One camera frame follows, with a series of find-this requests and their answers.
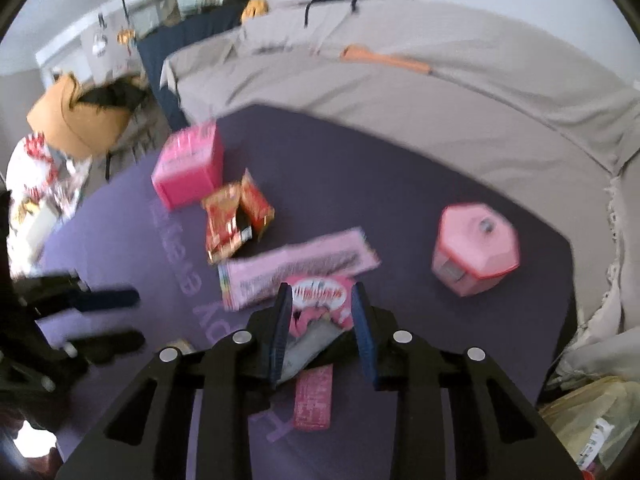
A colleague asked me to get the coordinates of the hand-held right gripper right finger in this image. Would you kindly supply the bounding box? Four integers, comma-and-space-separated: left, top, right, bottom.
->
351, 282, 583, 480

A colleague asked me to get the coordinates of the cluttered white side table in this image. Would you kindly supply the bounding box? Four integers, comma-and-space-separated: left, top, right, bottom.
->
7, 132, 93, 266

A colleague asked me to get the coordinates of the pink hexagonal container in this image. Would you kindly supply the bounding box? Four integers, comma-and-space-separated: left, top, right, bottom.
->
431, 202, 521, 297

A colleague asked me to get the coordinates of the pink red label snack packet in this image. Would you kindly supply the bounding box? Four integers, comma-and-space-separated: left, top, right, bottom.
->
285, 274, 357, 431

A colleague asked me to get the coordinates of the white fringed blanket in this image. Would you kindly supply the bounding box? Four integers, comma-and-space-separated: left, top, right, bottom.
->
550, 175, 640, 391

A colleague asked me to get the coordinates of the black garment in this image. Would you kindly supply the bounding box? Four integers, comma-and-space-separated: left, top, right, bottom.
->
75, 80, 148, 113

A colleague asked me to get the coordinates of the orange back scratcher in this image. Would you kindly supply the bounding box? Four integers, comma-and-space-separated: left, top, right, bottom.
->
340, 44, 432, 76

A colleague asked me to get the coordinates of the small red snack packet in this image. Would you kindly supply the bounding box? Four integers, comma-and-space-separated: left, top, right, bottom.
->
202, 182, 251, 265
240, 169, 276, 242

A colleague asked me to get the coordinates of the navy blue cloth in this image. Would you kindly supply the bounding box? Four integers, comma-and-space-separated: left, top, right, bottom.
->
136, 2, 246, 131

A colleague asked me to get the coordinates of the pink cardboard box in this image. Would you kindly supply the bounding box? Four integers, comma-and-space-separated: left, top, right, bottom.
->
151, 121, 224, 211

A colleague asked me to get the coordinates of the yellow plush toy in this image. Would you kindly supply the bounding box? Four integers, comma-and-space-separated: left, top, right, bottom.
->
241, 0, 269, 23

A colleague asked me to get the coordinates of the pale pink long packet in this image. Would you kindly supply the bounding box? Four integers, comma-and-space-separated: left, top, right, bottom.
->
218, 227, 382, 311

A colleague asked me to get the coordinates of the yellow plastic bag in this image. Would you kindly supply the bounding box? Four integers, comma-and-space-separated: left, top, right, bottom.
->
539, 375, 640, 473

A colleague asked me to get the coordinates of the wooden chair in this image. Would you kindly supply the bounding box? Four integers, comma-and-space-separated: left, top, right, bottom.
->
102, 105, 161, 181

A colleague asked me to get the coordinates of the grey sofa cover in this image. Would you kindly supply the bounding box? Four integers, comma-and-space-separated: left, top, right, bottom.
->
160, 0, 640, 321

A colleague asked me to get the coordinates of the tan jacket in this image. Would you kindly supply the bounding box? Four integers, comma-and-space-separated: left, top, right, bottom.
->
26, 72, 133, 158

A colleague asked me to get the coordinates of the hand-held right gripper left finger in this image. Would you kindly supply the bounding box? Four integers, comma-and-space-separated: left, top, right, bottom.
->
55, 282, 293, 480

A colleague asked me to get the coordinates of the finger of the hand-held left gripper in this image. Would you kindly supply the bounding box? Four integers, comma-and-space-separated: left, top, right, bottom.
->
62, 329, 146, 366
65, 287, 141, 313

